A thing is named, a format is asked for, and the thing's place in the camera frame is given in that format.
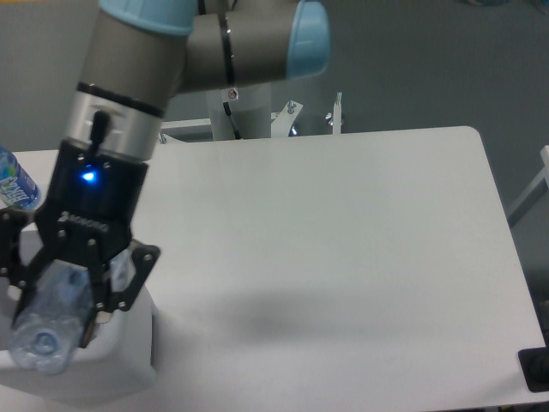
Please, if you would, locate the white frame at right edge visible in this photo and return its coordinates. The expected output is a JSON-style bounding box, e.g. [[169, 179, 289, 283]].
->
[[507, 145, 548, 227]]

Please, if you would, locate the black object at table edge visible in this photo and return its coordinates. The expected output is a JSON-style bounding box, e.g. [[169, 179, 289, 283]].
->
[[518, 347, 548, 393]]

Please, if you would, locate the blue labelled water bottle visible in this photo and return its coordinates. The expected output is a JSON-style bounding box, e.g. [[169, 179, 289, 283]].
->
[[1, 147, 41, 210]]

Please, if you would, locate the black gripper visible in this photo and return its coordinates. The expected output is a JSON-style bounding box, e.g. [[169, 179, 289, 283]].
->
[[1, 111, 161, 348]]

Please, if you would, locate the white pedestal base frame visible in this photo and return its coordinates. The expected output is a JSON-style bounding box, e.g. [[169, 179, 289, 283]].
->
[[158, 91, 347, 146]]

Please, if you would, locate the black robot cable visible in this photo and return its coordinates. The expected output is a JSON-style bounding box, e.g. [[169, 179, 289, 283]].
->
[[221, 100, 242, 141]]

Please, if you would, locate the clear crushed plastic bottle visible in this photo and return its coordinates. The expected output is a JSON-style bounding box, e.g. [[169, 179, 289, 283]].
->
[[9, 260, 102, 375]]

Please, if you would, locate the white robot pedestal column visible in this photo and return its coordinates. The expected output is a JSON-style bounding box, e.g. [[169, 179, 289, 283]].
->
[[205, 83, 275, 142]]

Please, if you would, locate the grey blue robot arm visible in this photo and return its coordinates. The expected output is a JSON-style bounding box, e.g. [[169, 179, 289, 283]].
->
[[1, 1, 330, 348]]

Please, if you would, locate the white trash can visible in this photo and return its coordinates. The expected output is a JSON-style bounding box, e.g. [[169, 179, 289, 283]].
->
[[0, 222, 159, 404]]

